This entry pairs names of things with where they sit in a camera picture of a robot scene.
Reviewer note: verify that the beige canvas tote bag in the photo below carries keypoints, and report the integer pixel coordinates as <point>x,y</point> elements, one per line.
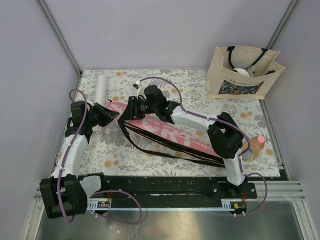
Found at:
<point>222,82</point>

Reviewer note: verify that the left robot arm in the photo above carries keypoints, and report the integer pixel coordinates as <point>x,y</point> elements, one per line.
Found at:
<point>64,193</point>

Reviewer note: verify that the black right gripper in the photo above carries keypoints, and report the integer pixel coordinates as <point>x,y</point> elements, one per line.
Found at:
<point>131,112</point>

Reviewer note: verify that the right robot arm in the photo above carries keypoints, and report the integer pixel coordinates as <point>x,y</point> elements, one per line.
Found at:
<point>225,137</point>

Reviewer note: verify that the floral table cloth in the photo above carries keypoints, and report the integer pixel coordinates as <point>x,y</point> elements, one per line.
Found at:
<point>112,154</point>

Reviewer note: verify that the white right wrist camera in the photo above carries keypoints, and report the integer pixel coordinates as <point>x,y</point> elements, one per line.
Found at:
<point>139,89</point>

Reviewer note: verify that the pink racket bag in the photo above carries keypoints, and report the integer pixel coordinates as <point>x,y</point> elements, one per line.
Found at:
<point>177,144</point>

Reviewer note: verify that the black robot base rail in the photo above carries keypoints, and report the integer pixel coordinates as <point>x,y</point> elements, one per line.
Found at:
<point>171,192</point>

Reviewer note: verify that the pink capped bottle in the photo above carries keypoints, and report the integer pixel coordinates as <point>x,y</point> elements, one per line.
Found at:
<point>257,143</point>

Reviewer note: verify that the water bottle in tote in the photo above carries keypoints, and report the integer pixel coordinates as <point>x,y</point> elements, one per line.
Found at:
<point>248,71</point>

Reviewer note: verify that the white shuttlecock tube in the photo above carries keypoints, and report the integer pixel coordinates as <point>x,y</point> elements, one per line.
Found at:
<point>100,97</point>

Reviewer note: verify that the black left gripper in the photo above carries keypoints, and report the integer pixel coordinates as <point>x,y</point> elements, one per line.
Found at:
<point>107,114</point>

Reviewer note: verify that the white slotted cable duct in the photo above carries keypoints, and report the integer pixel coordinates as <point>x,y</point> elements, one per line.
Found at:
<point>160,203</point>

